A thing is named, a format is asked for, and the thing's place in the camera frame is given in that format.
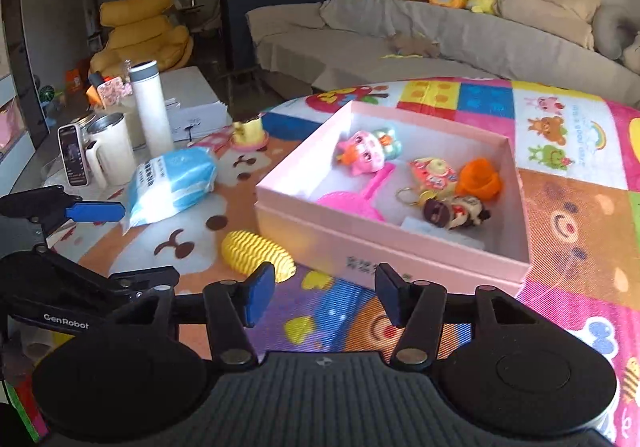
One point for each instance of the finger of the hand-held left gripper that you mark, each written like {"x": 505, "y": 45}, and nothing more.
{"x": 95, "y": 212}
{"x": 140, "y": 278}

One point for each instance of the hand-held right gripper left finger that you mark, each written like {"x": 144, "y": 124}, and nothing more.
{"x": 260, "y": 292}

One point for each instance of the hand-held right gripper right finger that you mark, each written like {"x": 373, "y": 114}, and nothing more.
{"x": 392, "y": 294}

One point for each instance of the yellow corn toy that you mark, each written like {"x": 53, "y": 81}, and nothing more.
{"x": 250, "y": 249}

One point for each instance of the pink cardboard box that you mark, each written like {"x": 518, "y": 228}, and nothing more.
{"x": 310, "y": 227}

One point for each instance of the pink plastic strainer basket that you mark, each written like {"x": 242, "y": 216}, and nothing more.
{"x": 345, "y": 204}

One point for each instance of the dark brown figure toy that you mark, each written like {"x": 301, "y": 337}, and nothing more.
{"x": 460, "y": 212}

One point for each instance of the orange plastic toy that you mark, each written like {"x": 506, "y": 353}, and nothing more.
{"x": 480, "y": 179}

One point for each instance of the pink teal monster toy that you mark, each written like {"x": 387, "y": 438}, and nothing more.
{"x": 362, "y": 152}

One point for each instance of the smartphone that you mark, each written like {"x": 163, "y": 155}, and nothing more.
{"x": 72, "y": 157}

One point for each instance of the white mug with metal rim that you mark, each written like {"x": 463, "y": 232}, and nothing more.
{"x": 112, "y": 152}

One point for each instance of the blue white tissue packet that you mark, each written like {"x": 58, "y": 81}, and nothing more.
{"x": 170, "y": 177}

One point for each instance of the white thermos bottle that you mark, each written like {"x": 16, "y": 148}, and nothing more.
{"x": 152, "y": 112}

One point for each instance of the pink patterned box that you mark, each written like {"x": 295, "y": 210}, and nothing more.
{"x": 115, "y": 92}

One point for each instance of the green ball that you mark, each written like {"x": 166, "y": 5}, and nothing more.
{"x": 46, "y": 94}

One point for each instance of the stack of white papers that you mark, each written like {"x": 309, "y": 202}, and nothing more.
{"x": 200, "y": 119}

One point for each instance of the white side table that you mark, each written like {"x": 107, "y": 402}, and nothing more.
{"x": 187, "y": 82}

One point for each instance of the yellow cup with dark lid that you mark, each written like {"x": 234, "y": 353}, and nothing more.
{"x": 248, "y": 132}

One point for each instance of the yellow lounge chair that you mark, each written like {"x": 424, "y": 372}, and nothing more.
{"x": 140, "y": 27}

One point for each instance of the colourful cartoon play mat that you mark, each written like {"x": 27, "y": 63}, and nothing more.
{"x": 575, "y": 237}

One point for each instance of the dark tank cabinet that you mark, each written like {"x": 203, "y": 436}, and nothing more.
{"x": 240, "y": 27}

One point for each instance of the brown plush toy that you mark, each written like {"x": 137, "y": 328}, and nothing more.
{"x": 415, "y": 46}

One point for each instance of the beige covered sofa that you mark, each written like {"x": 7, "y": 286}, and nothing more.
{"x": 450, "y": 47}

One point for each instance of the beige sofa cushion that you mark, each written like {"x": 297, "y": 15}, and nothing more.
{"x": 550, "y": 9}

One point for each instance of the grey neck pillow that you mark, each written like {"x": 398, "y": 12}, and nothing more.
{"x": 607, "y": 32}

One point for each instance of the white bear plush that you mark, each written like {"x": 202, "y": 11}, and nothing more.
{"x": 634, "y": 52}

